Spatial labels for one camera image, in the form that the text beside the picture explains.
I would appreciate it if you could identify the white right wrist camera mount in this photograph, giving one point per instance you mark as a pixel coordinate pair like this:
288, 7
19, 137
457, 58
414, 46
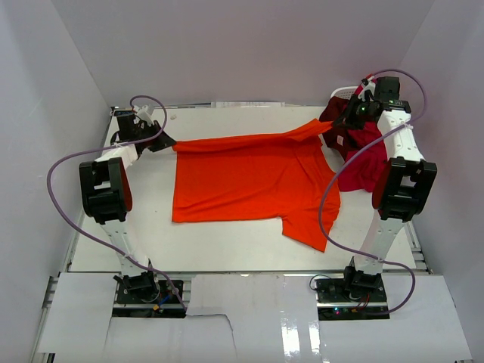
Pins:
366, 89

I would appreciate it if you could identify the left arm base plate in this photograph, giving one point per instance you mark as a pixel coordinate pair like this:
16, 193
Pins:
159, 304

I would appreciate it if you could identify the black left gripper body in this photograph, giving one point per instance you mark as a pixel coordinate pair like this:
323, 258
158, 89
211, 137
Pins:
147, 131

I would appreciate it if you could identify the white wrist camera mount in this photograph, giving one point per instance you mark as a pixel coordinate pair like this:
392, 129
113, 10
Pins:
366, 89
144, 112

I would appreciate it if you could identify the printed paper sheet at wall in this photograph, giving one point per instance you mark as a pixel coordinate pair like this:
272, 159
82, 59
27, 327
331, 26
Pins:
246, 104

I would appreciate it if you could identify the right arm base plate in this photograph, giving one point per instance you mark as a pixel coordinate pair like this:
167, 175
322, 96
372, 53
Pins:
336, 303

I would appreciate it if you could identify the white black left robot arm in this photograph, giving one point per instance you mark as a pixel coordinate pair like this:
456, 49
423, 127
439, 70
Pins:
107, 197

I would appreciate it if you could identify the pink magenta t shirt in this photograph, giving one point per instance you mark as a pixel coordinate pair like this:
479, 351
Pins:
364, 172

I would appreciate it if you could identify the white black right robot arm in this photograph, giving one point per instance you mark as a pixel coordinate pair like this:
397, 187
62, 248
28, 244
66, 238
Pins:
403, 186

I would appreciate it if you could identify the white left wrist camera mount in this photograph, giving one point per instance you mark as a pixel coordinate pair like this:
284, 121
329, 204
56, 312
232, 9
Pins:
144, 112

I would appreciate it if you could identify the orange t shirt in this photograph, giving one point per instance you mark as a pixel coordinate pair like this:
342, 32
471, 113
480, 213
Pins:
251, 177

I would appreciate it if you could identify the white perforated laundry basket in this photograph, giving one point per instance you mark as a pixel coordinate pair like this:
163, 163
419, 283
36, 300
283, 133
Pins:
344, 92

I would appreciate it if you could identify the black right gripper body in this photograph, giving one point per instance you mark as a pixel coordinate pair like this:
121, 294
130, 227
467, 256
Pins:
358, 113

